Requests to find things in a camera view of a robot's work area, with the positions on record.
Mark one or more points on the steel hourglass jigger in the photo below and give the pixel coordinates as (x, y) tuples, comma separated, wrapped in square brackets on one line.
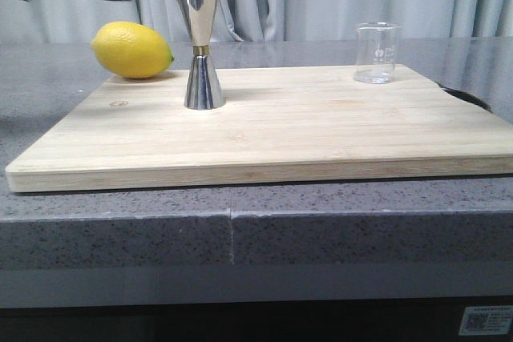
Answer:
[(203, 90)]

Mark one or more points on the small glass beaker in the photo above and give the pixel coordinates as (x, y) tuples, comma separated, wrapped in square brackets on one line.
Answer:
[(377, 47)]

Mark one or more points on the yellow lemon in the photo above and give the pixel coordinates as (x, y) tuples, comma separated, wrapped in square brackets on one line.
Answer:
[(131, 50)]

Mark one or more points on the grey curtain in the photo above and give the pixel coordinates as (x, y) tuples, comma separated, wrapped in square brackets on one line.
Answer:
[(64, 21)]

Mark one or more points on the wooden cutting board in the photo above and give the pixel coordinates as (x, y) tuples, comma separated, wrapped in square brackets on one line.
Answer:
[(282, 124)]

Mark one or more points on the white QR label sticker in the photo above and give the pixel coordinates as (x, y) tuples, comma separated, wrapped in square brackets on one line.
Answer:
[(486, 321)]

